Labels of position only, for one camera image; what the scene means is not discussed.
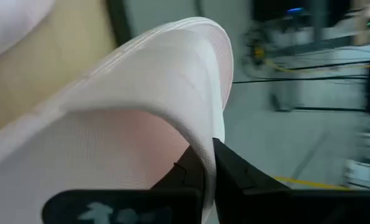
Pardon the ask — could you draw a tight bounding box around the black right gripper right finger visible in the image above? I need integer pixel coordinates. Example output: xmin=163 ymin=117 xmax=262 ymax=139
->
xmin=212 ymin=138 xmax=370 ymax=224

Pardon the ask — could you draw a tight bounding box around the distant black cable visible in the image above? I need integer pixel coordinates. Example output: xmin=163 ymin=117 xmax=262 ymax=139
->
xmin=233 ymin=74 xmax=369 ymax=85

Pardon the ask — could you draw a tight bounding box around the black aluminium table frame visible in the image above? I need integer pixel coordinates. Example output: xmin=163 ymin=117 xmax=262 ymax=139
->
xmin=105 ymin=0 xmax=133 ymax=47

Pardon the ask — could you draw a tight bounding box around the pink slide sandal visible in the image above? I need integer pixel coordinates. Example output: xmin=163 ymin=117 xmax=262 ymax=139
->
xmin=0 ymin=0 xmax=55 ymax=65
xmin=0 ymin=17 xmax=235 ymax=224

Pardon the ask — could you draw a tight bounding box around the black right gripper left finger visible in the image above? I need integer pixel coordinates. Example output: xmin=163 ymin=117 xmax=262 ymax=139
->
xmin=41 ymin=144 xmax=205 ymax=224

